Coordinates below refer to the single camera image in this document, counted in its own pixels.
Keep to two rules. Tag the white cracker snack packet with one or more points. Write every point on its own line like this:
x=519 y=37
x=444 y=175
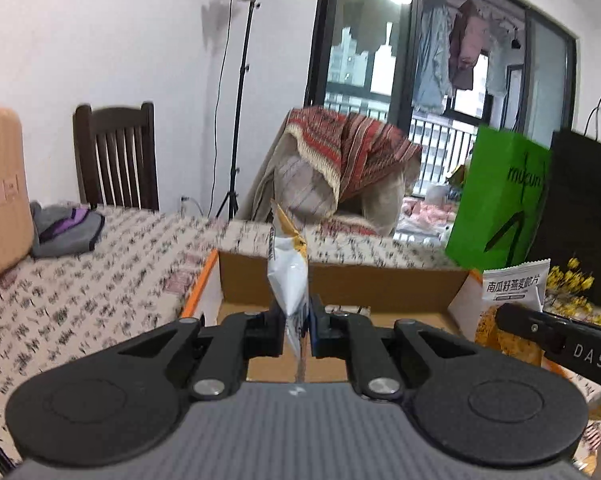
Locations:
x=510 y=297

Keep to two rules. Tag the orange cardboard pumpkin box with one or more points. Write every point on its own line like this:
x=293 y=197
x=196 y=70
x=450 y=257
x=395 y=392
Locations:
x=230 y=283

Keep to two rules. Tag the studio light on stand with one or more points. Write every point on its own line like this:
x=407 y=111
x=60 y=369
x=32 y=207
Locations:
x=230 y=202

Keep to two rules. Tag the dark wooden chair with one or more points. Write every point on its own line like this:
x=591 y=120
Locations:
x=115 y=156

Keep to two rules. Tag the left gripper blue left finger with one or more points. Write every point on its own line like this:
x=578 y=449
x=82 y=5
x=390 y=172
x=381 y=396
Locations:
x=246 y=336

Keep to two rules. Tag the white gold snack packet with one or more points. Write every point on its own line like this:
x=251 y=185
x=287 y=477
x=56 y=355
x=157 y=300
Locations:
x=288 y=275

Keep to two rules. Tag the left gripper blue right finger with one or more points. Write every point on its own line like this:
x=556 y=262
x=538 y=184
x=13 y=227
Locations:
x=345 y=335

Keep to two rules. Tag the yellow dried flower branch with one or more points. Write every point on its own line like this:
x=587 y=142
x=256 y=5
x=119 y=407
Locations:
x=568 y=292

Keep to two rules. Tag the hanging clothes on balcony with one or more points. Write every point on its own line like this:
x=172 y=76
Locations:
x=452 y=40

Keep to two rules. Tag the calligraphy print tablecloth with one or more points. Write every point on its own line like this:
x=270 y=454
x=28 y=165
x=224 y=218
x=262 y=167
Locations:
x=139 y=276

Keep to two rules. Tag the chair with red patterned blanket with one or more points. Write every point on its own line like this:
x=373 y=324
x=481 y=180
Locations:
x=343 y=172

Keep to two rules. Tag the grey purple folded cloth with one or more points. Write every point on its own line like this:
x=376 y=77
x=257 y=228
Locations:
x=63 y=230

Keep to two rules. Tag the black paper bag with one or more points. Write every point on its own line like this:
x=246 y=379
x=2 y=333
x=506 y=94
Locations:
x=570 y=224

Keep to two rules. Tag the green mucun paper bag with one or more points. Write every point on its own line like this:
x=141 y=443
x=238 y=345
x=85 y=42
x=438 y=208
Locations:
x=502 y=201

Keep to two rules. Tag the pink mini suitcase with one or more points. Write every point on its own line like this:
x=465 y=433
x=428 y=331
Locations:
x=16 y=228

